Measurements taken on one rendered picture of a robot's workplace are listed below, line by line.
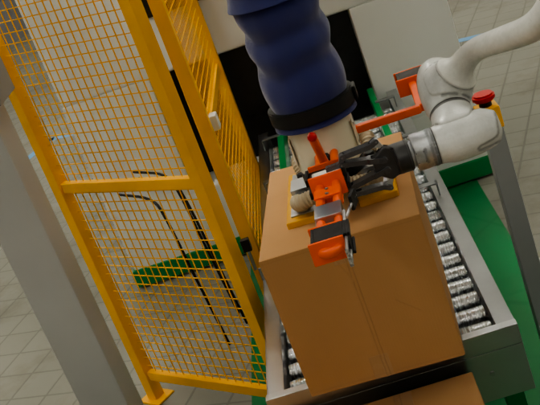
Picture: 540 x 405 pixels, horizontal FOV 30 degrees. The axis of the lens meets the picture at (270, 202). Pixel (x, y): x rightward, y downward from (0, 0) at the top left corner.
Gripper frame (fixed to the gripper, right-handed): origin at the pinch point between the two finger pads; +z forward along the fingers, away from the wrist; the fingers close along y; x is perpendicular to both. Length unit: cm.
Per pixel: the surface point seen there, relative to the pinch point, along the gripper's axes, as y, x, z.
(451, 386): 65, 2, -12
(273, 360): 60, 33, 34
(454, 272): 65, 61, -24
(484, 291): 60, 35, -30
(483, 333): 59, 11, -24
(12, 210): 5, 79, 102
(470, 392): 65, -3, -16
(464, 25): 120, 532, -110
